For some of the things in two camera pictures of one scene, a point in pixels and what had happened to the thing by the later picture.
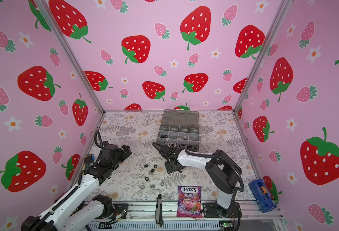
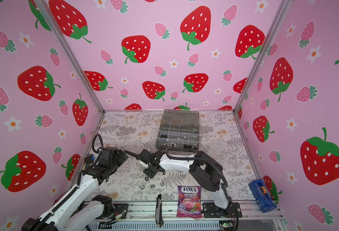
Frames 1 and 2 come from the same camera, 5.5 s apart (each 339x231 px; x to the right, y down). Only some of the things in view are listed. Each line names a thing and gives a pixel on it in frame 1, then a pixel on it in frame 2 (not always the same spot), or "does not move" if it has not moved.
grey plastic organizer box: (179, 127) does not move
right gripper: (168, 168) to (148, 173)
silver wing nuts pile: (170, 144) does not move
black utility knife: (158, 211) does not move
